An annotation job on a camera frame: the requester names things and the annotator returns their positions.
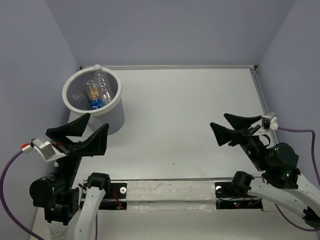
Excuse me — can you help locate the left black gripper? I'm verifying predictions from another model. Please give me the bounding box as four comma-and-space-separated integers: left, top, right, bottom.
47, 109, 111, 186

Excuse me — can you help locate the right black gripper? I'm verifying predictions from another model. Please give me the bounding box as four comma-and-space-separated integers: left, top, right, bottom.
207, 112, 268, 170

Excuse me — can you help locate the blue label water bottle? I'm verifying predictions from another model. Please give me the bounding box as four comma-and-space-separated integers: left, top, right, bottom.
90, 98, 104, 110

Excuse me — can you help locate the clear ribbed bottle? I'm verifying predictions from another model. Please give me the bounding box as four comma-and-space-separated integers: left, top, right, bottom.
86, 79, 101, 102
93, 64, 114, 105

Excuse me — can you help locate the clear bottle white cap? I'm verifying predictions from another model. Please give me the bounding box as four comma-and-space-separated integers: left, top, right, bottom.
69, 93, 86, 103

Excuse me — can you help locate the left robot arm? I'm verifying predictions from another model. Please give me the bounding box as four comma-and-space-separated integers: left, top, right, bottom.
29, 113, 111, 240

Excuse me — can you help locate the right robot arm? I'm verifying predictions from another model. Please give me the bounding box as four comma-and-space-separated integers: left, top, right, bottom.
210, 112, 320, 232

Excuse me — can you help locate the white round bin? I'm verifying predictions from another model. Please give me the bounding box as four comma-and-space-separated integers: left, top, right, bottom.
62, 66, 125, 135

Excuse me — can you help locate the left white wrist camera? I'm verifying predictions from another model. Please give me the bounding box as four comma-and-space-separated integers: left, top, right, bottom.
20, 138, 67, 163

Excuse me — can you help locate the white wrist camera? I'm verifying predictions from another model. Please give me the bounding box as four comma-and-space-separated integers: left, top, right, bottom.
261, 111, 279, 131
20, 138, 67, 163

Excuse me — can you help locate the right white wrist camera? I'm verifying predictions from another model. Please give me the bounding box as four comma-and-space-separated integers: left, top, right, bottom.
261, 111, 279, 131

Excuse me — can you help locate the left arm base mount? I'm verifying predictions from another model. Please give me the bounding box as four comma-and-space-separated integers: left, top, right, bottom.
91, 181, 128, 211

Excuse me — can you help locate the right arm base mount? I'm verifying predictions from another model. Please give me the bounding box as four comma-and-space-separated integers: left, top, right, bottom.
214, 181, 263, 210

